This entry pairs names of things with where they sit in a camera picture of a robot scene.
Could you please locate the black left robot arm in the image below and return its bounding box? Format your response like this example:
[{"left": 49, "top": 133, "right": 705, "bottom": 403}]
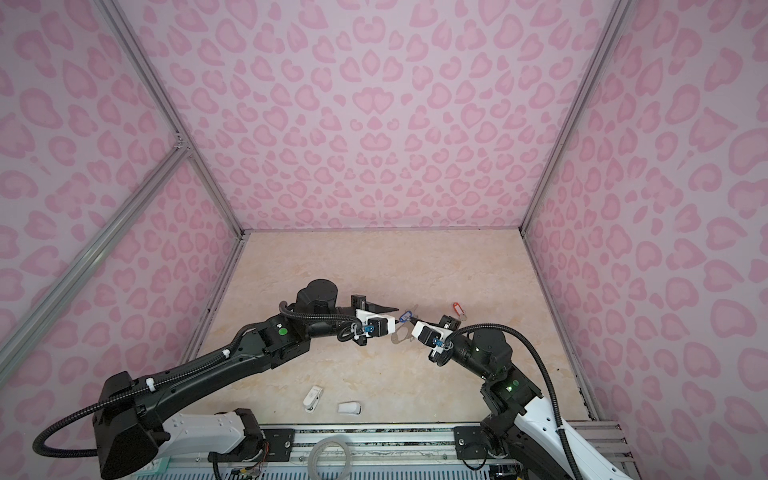
[{"left": 93, "top": 279, "right": 397, "bottom": 479}]

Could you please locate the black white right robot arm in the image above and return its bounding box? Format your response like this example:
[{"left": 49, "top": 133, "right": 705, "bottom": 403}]
[{"left": 411, "top": 321, "right": 629, "bottom": 479}]

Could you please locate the key with red tag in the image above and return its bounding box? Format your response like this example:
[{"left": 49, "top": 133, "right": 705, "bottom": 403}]
[{"left": 452, "top": 302, "right": 467, "bottom": 322}]

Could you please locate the white rounded plastic piece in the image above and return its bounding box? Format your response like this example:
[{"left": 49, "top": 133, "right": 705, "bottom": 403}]
[{"left": 337, "top": 401, "right": 362, "bottom": 416}]

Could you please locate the white clip device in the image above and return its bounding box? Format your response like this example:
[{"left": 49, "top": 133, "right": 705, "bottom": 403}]
[{"left": 302, "top": 385, "right": 324, "bottom": 412}]

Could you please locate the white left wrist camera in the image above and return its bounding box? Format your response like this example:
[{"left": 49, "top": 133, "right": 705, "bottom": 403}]
[{"left": 356, "top": 309, "right": 398, "bottom": 338}]

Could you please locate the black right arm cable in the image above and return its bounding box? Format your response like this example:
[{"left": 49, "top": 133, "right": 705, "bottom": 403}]
[{"left": 449, "top": 322, "right": 586, "bottom": 480}]

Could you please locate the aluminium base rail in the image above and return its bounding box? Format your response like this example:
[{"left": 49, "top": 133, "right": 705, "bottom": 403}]
[{"left": 107, "top": 419, "right": 642, "bottom": 480}]

